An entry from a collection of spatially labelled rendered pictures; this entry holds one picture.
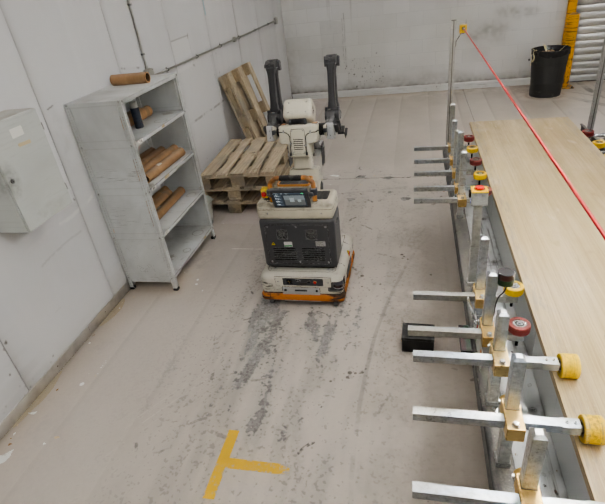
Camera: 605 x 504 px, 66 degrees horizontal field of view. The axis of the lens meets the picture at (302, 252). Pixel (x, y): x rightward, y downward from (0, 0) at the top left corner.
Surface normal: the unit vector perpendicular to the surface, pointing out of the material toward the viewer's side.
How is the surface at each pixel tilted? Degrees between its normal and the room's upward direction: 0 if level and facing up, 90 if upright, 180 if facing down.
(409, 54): 90
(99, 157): 90
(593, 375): 0
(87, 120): 90
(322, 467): 0
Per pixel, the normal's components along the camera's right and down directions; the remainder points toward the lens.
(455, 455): -0.11, -0.85
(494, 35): -0.20, 0.52
